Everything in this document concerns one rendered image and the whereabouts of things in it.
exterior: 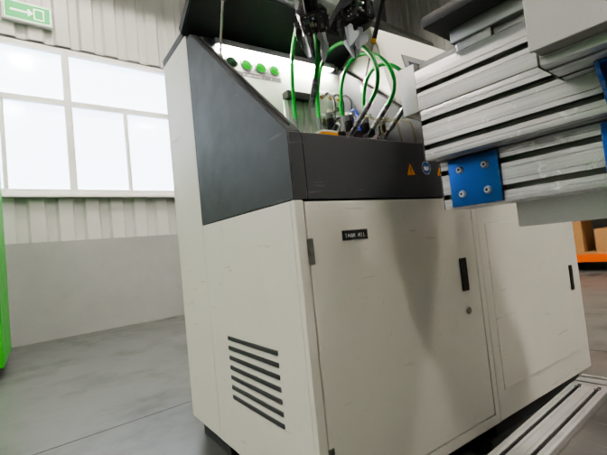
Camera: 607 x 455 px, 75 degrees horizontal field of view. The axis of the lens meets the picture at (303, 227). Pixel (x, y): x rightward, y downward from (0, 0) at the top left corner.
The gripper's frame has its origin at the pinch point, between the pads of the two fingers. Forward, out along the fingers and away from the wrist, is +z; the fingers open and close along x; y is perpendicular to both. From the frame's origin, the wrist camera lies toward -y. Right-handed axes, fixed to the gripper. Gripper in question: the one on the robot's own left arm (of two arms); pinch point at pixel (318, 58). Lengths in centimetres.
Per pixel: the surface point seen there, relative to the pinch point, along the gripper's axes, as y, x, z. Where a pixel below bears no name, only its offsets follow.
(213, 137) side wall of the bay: -1.2, -37.2, 13.5
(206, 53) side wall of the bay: -19.0, -31.1, -5.6
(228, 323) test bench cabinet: 37, -51, 55
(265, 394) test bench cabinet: 62, -43, 57
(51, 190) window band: -278, -257, 142
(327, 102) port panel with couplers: -42, 7, 34
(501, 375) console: 62, 26, 92
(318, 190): 40.8, -13.3, 14.5
